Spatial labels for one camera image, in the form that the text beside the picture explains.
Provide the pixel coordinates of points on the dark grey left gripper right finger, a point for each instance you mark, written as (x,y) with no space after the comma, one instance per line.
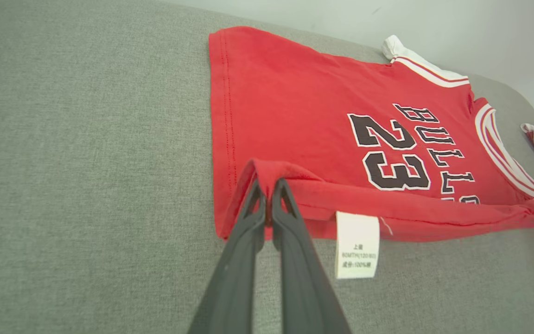
(304,287)

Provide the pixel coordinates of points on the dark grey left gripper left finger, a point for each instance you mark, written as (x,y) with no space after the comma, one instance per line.
(234,278)

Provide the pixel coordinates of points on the red Bulls 23 jersey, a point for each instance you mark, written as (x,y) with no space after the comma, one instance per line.
(295,106)

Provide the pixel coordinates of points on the grey fabric sofa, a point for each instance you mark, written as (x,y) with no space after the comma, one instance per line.
(86,162)

